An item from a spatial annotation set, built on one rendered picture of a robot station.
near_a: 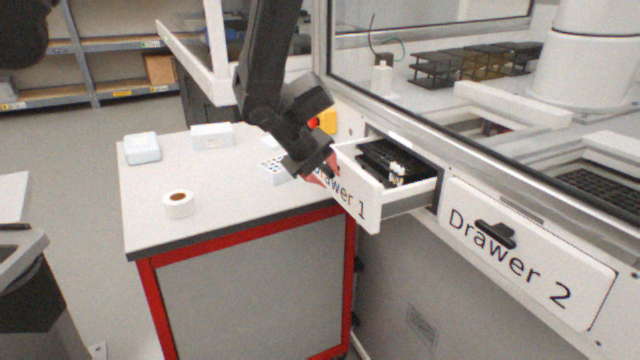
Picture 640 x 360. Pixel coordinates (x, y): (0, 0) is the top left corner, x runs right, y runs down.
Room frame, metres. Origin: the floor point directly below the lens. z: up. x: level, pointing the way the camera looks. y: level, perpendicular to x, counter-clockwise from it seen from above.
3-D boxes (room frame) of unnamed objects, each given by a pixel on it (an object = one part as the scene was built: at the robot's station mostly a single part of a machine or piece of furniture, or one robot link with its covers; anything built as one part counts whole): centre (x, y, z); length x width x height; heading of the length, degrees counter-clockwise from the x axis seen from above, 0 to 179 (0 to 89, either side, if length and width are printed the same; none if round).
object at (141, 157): (1.08, 0.55, 0.78); 0.15 x 0.10 x 0.04; 25
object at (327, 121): (1.08, -0.01, 0.88); 0.07 x 0.05 x 0.07; 26
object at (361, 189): (0.72, -0.04, 0.87); 0.29 x 0.02 x 0.11; 26
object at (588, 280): (0.51, -0.31, 0.87); 0.29 x 0.02 x 0.11; 26
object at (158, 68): (4.25, 1.68, 0.28); 0.41 x 0.32 x 0.28; 120
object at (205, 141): (1.17, 0.35, 0.79); 0.13 x 0.09 x 0.05; 107
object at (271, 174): (0.95, 0.10, 0.78); 0.12 x 0.08 x 0.04; 131
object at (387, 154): (0.81, -0.22, 0.87); 0.22 x 0.18 x 0.06; 116
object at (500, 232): (0.49, -0.29, 0.91); 0.07 x 0.04 x 0.01; 26
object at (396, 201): (0.82, -0.23, 0.86); 0.40 x 0.26 x 0.06; 116
